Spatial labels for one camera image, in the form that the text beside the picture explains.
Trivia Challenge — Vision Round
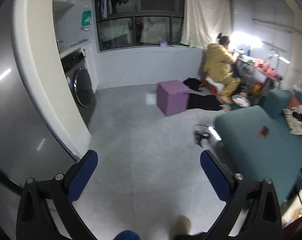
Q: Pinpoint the purple square ottoman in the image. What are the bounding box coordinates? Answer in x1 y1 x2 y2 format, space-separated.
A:
156 80 190 116

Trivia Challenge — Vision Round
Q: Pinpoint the white hanging curtain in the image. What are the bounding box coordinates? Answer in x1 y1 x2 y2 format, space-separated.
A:
180 0 232 49

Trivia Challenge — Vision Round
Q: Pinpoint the person in yellow clothes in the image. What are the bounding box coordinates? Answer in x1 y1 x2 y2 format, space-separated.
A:
204 33 240 105

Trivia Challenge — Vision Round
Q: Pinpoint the black front-load washing machine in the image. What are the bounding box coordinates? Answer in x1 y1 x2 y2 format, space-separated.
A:
61 49 96 127

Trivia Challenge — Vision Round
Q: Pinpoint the teal sofa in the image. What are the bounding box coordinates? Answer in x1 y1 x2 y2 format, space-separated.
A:
213 89 302 203

